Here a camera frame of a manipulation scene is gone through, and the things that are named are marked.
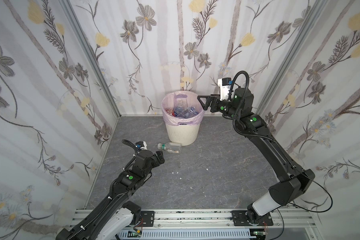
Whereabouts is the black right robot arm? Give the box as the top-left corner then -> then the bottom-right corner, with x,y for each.
197,71 -> 315,225

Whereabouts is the cream ribbed waste bin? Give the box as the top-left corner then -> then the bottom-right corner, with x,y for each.
165,119 -> 201,146

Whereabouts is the clear bluish bottle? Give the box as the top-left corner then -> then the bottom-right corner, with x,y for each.
174,100 -> 188,119

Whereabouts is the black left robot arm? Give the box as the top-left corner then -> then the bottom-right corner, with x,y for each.
56,140 -> 165,240

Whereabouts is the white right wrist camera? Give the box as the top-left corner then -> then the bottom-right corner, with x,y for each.
218,78 -> 232,101

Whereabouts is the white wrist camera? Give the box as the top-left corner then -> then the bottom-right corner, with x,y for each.
218,78 -> 232,101
135,141 -> 148,151

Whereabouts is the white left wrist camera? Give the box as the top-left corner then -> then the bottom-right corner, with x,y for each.
135,141 -> 148,151

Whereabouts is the yellow red tea bottle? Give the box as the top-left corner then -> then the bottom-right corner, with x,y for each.
165,109 -> 174,116

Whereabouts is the clear bottle green neck band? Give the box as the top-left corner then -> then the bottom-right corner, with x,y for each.
157,142 -> 182,154

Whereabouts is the clear bottle dark blue label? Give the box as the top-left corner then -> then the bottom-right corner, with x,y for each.
184,106 -> 199,119

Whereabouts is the white slotted cable duct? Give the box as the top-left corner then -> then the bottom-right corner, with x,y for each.
118,229 -> 257,240

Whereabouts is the pink plastic bin liner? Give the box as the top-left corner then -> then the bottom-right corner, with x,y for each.
162,91 -> 205,122

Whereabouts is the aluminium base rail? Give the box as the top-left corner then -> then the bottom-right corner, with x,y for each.
68,209 -> 319,240

